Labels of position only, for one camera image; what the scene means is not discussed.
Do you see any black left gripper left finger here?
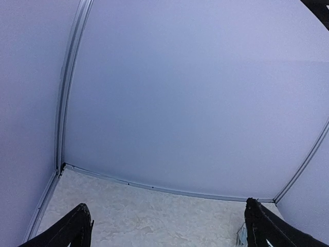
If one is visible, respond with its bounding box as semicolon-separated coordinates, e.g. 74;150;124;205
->
20;203;94;247

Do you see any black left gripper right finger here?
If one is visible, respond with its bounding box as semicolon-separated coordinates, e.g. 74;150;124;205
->
244;198;318;246

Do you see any right aluminium corner post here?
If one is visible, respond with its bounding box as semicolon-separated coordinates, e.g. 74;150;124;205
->
273;121;328;205

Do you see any aluminium corner post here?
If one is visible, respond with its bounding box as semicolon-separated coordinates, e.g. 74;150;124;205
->
54;1;93;176
273;121;328;205

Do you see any left aluminium corner post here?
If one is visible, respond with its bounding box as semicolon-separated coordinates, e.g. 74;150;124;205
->
54;1;93;176

